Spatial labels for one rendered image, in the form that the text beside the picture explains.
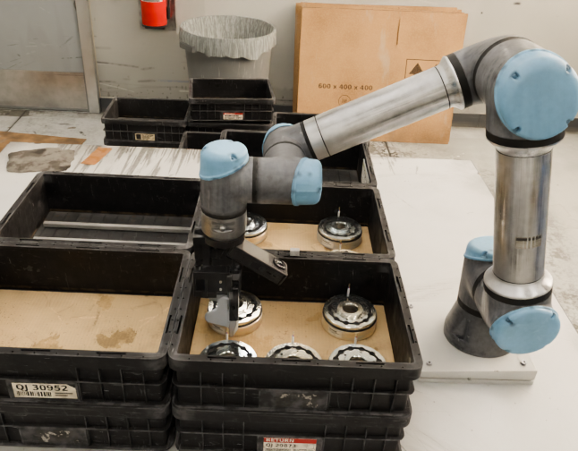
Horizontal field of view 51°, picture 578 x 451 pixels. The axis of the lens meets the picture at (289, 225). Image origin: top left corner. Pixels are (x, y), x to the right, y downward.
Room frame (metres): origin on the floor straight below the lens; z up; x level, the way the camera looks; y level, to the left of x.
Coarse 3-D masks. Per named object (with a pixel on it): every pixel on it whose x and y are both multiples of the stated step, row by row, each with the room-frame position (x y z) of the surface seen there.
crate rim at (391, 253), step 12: (384, 216) 1.15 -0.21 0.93; (384, 228) 1.10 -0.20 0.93; (384, 240) 1.06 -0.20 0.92; (276, 252) 0.99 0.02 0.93; (288, 252) 0.99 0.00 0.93; (300, 252) 0.99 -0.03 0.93; (312, 252) 0.99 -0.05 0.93; (324, 252) 1.00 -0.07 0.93; (336, 252) 1.00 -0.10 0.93; (348, 252) 1.00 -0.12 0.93
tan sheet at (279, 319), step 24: (264, 312) 0.92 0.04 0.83; (288, 312) 0.93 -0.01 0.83; (312, 312) 0.93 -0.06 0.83; (384, 312) 0.95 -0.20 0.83; (216, 336) 0.85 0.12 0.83; (240, 336) 0.85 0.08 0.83; (264, 336) 0.85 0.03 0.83; (288, 336) 0.86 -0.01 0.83; (312, 336) 0.86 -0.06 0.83; (384, 336) 0.87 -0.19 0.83
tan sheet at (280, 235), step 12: (276, 228) 1.23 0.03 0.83; (288, 228) 1.24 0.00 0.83; (300, 228) 1.24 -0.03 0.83; (312, 228) 1.24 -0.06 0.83; (264, 240) 1.18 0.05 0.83; (276, 240) 1.18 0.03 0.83; (288, 240) 1.19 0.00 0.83; (300, 240) 1.19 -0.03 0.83; (312, 240) 1.19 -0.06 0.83; (360, 252) 1.15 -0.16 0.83; (372, 252) 1.16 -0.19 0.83
